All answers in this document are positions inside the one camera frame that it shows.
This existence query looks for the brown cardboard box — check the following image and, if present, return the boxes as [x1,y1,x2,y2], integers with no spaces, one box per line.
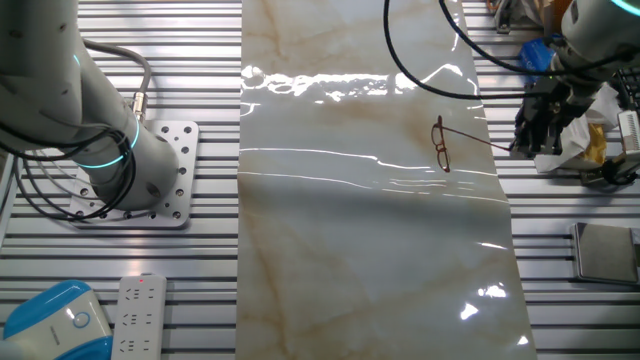
[529,0,574,36]

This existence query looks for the black keyboard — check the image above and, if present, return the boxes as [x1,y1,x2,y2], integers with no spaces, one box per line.
[617,67,640,109]

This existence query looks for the yellow plastic bag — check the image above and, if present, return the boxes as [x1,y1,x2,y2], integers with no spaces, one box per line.
[583,122,609,167]

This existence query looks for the black base cable bundle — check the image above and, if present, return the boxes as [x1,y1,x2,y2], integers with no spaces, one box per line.
[0,119,137,224]

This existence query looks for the brown frame glasses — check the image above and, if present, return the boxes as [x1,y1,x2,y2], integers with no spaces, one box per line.
[431,115,514,174]

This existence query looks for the marble pattern table mat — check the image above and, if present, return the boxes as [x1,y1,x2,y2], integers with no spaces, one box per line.
[234,0,539,360]

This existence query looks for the crumpled white tissue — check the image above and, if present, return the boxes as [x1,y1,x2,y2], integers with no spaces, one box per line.
[584,82,624,127]

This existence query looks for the square steel plate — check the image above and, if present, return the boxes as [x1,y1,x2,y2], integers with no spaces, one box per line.
[571,221,640,287]

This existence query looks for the grey metal bracket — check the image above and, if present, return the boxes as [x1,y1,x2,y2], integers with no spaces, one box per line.
[493,0,521,35]

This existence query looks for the thick grey robot cable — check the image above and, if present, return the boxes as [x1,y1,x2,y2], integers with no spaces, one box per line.
[82,38,153,124]

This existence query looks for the black round knob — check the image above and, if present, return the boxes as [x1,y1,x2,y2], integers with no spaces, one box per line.
[601,158,639,187]

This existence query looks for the white tissue sheet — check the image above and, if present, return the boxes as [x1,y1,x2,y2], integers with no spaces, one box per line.
[533,117,592,174]

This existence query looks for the grey vented box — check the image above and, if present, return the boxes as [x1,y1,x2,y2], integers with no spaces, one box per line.
[617,109,640,166]

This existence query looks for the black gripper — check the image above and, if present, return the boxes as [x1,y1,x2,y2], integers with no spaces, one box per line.
[509,110,571,158]

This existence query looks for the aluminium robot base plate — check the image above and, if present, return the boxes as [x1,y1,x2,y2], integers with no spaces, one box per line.
[67,119,200,230]

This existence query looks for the metal corner bracket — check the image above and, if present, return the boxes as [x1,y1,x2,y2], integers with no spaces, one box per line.
[579,167,609,189]

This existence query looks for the blue and white device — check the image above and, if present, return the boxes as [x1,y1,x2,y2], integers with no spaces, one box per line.
[0,279,114,360]

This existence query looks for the white power strip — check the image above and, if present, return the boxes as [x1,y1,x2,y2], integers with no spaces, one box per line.
[110,273,168,360]

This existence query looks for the blue tissue pack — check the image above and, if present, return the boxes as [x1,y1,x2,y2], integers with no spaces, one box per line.
[518,33,562,72]

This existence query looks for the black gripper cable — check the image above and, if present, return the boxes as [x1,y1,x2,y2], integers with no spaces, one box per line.
[438,0,631,79]
[382,0,551,101]

